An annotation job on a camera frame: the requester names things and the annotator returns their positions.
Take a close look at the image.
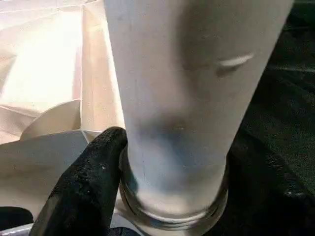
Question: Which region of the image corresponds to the white plastic table top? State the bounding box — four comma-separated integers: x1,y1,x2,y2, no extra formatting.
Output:
0,0,139,236

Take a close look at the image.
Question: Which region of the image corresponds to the white plastic table leg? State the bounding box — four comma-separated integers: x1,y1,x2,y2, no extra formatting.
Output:
103,0,295,233

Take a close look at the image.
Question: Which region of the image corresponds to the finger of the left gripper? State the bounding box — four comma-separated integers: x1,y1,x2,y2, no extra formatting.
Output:
0,206,34,231

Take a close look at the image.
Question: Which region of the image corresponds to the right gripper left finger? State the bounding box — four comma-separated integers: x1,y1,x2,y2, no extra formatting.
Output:
29,126,129,236

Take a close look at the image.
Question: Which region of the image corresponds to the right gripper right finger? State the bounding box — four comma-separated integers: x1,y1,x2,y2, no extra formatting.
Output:
209,136,315,236

